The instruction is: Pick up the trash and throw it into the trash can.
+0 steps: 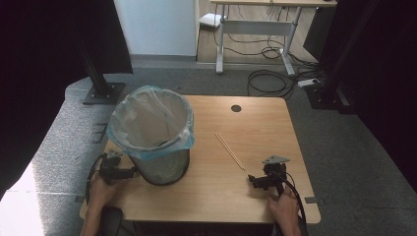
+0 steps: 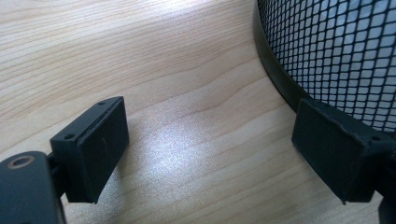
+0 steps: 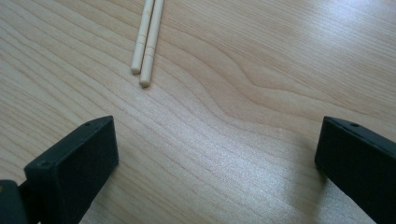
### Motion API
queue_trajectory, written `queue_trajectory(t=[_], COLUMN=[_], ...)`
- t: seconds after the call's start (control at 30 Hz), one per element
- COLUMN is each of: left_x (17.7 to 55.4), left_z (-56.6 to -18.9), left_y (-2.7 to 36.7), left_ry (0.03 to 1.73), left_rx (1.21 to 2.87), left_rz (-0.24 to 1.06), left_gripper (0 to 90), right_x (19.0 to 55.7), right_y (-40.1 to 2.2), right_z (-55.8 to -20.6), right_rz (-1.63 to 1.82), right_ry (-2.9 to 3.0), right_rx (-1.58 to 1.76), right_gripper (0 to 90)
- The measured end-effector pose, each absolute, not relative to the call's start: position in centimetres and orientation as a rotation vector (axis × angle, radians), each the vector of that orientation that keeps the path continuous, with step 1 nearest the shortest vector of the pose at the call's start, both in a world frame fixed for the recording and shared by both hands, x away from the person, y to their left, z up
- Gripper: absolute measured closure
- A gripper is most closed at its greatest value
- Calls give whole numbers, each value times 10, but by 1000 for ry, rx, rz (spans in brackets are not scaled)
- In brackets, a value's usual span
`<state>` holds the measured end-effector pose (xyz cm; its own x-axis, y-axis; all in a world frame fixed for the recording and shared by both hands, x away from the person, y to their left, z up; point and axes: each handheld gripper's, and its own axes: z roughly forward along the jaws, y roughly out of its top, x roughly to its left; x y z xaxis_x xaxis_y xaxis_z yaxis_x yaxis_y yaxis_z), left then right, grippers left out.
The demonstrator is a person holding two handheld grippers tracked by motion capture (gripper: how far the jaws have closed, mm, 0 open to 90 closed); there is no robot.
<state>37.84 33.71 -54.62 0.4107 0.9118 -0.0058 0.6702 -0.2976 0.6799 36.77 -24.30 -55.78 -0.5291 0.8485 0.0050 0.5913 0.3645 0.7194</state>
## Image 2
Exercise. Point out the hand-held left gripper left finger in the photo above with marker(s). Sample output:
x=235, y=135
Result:
x=93, y=149

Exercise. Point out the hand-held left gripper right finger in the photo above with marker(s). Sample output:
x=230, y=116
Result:
x=333, y=149

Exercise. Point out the black mesh basket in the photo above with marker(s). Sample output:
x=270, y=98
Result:
x=336, y=46

